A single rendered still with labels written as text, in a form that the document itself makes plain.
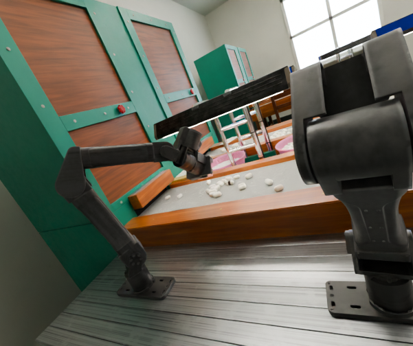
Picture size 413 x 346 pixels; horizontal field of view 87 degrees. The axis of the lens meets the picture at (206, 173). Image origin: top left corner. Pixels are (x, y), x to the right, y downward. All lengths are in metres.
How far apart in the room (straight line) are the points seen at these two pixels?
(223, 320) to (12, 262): 1.51
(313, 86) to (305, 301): 0.43
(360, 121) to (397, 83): 0.04
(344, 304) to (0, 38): 1.19
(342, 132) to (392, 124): 0.03
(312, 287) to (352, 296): 0.08
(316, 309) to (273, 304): 0.08
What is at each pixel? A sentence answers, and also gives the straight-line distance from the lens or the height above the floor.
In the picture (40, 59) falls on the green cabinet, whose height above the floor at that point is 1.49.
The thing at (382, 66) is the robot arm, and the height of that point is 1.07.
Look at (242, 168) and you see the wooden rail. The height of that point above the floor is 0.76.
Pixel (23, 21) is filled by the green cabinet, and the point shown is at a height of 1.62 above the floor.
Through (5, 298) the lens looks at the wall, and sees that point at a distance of 1.88.
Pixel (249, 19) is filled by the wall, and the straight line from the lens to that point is 6.07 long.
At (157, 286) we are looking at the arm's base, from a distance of 0.74.
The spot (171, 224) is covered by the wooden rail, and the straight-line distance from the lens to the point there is 0.83.
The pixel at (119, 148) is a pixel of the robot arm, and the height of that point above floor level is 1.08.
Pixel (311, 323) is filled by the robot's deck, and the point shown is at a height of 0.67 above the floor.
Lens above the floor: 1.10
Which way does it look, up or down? 16 degrees down
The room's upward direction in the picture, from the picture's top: 23 degrees counter-clockwise
